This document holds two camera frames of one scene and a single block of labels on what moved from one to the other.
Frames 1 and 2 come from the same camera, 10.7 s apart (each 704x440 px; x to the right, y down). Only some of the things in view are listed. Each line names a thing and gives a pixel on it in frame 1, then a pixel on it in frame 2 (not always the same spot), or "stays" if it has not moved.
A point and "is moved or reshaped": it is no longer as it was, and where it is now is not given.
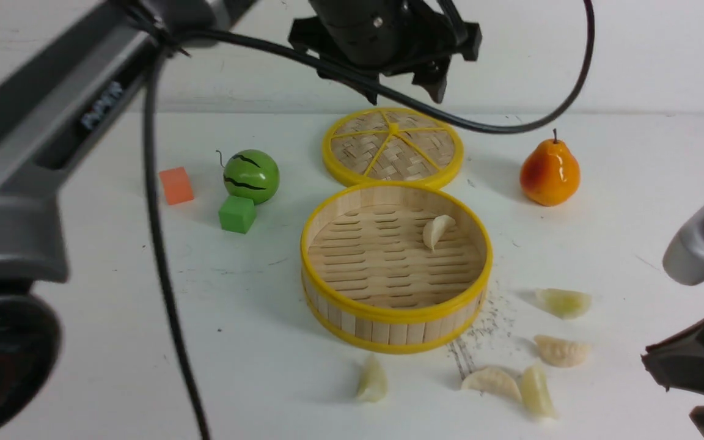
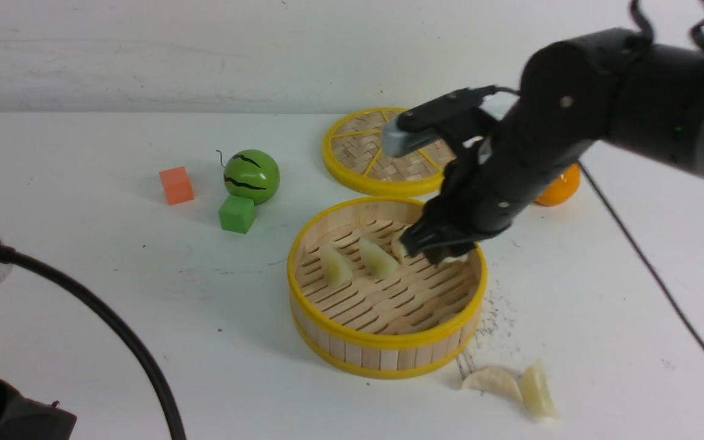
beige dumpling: (492, 381) stays
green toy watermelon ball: (251, 174) stays
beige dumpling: (434, 230) is moved or reshaped
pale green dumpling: (374, 385) → (338, 270)
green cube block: (237, 214) stays
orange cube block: (177, 186) stays
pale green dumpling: (538, 393) stays
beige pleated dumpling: (560, 353) → (462, 258)
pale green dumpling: (564, 304) → (377, 263)
